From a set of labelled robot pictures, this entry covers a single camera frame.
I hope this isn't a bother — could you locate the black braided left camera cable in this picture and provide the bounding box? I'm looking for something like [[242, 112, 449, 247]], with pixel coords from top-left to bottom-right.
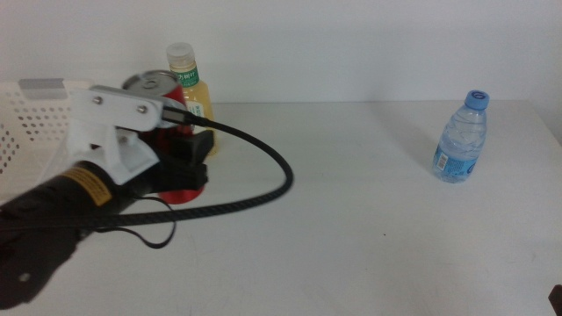
[[0, 104, 294, 232]]

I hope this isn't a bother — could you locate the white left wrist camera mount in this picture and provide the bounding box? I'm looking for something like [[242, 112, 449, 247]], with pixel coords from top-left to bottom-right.
[[65, 85, 190, 185]]

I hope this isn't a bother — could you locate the yellow tea bottle green label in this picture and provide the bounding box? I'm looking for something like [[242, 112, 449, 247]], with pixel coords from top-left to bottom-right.
[[165, 42, 220, 157]]

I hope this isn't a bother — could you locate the red cola can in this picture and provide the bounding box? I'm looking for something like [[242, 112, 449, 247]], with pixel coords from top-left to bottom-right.
[[121, 69, 206, 205]]

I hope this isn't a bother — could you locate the white perforated plastic basket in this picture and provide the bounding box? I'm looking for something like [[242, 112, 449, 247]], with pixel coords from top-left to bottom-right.
[[0, 78, 96, 203]]

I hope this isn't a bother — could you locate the clear water bottle blue cap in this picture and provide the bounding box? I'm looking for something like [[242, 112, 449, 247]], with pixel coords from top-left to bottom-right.
[[432, 90, 490, 183]]

